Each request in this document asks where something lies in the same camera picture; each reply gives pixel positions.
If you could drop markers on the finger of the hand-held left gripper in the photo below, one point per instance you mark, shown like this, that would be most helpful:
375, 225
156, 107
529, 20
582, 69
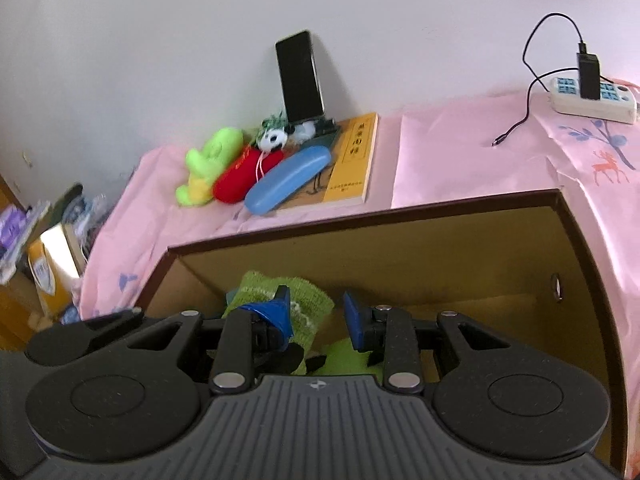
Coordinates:
115, 319

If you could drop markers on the black phone stand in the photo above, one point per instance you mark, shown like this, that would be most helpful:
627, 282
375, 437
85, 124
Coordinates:
327, 127

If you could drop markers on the green pea plush toy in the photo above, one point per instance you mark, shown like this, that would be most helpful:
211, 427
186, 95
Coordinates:
345, 360

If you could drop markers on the plain cardboard carton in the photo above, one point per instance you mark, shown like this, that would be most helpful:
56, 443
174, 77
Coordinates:
15, 310

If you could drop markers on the pink printed tablecloth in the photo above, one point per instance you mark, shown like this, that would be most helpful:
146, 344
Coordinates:
450, 150

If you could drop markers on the purple printed packet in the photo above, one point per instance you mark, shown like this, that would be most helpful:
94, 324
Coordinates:
20, 240

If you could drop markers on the clear plastic bags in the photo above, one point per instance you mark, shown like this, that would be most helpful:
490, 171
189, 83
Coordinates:
92, 220

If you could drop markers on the panda plush toy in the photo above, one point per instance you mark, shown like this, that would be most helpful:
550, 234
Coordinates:
274, 140

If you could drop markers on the dark green object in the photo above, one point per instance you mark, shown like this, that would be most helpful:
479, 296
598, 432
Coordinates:
67, 200

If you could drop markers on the green yellow plush toy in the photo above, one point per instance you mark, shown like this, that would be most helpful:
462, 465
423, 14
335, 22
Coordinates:
215, 155

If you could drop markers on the white power strip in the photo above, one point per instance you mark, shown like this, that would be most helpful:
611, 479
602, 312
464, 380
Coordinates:
615, 107

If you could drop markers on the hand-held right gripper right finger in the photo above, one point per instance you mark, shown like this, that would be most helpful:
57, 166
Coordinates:
355, 325

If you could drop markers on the blue glasses case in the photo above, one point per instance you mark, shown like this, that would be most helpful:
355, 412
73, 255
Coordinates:
285, 180

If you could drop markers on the red plush toy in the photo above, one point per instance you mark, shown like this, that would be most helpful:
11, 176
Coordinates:
235, 180

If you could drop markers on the black smartphone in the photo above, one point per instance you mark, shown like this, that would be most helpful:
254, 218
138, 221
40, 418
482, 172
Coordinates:
300, 77

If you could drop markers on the brown cardboard box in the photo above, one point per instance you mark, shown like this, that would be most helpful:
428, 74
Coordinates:
450, 260

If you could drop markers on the yellow book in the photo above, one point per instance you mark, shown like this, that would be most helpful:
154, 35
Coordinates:
350, 160

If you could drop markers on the black charger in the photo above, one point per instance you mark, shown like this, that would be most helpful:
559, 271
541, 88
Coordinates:
589, 77

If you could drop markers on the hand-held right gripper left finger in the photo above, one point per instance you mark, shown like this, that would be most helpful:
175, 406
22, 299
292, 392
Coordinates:
272, 317

